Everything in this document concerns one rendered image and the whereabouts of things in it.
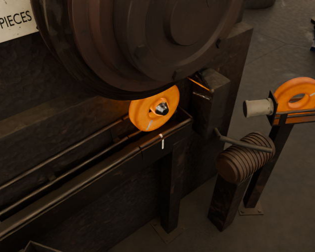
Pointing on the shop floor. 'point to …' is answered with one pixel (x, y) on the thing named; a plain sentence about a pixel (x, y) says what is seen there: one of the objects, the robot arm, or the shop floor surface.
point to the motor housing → (236, 177)
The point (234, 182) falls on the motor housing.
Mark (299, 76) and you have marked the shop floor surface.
